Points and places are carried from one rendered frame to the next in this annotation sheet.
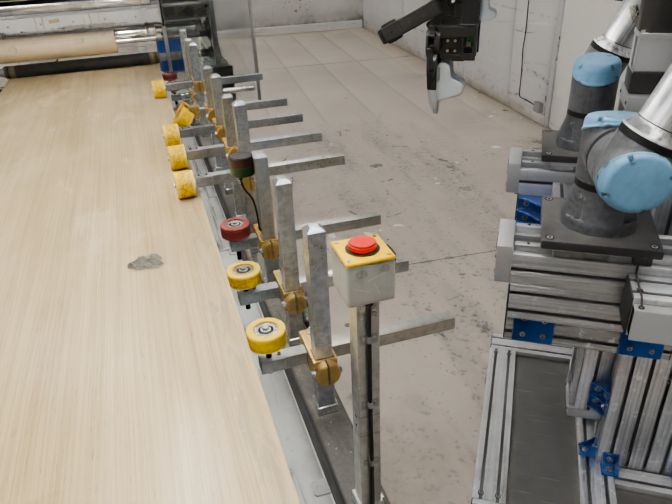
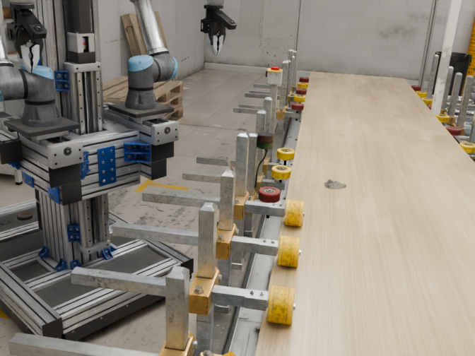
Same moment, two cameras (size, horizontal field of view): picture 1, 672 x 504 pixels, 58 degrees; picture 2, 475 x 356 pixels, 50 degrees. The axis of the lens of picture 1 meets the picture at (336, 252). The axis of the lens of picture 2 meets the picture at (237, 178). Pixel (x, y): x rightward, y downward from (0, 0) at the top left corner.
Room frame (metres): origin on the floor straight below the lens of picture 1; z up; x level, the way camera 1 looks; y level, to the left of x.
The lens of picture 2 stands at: (3.08, 0.89, 1.61)
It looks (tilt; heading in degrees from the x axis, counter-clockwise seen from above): 21 degrees down; 205
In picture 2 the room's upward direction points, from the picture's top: 3 degrees clockwise
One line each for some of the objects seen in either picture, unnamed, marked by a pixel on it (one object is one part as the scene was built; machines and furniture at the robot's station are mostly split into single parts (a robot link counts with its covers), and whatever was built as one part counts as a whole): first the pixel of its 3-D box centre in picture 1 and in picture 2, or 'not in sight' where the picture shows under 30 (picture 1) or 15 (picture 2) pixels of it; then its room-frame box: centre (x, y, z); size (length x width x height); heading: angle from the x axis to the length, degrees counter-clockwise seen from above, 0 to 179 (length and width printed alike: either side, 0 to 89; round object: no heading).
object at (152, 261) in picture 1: (145, 259); (334, 183); (1.28, 0.46, 0.91); 0.09 x 0.07 x 0.02; 100
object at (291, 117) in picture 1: (237, 124); (175, 287); (2.23, 0.35, 0.95); 0.50 x 0.04 x 0.04; 107
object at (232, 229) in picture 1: (237, 240); (268, 203); (1.47, 0.27, 0.85); 0.08 x 0.08 x 0.11
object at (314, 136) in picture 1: (250, 144); (200, 238); (1.99, 0.27, 0.95); 0.50 x 0.04 x 0.04; 107
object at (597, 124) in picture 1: (612, 145); (141, 70); (1.12, -0.55, 1.21); 0.13 x 0.12 x 0.14; 169
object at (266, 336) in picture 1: (268, 349); (285, 161); (0.98, 0.15, 0.85); 0.08 x 0.08 x 0.11
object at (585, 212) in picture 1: (601, 199); (141, 95); (1.13, -0.55, 1.09); 0.15 x 0.15 x 0.10
